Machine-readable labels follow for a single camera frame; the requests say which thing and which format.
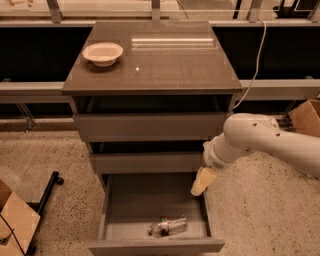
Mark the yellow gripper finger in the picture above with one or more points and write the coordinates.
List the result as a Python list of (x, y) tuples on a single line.
[(204, 178)]

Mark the grey drawer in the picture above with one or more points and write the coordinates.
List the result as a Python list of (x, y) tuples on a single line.
[(149, 126), (133, 202), (146, 156)]

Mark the cardboard box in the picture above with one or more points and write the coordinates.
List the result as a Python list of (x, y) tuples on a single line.
[(18, 222), (306, 118)]

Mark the cardboard box right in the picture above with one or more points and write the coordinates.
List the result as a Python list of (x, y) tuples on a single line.
[(306, 118)]

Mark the cardboard box left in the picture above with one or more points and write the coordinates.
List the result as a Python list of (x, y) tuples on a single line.
[(18, 222)]

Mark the grey top drawer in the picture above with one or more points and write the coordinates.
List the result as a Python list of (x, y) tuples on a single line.
[(149, 126)]

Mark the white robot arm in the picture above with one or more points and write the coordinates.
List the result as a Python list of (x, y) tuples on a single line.
[(244, 134)]

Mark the grey middle drawer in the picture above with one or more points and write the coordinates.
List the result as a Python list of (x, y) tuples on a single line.
[(146, 156)]

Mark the grey bottom drawer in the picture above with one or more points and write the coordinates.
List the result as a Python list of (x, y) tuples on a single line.
[(133, 202)]

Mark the white paper bowl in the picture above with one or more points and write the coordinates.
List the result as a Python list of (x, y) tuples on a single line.
[(102, 54)]

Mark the clear plastic water bottle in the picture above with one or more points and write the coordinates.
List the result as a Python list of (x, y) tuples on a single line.
[(168, 226)]

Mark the grey drawer cabinet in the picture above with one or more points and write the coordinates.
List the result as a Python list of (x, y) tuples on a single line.
[(165, 67)]

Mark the black stand leg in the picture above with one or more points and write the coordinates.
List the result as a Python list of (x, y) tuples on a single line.
[(40, 206)]

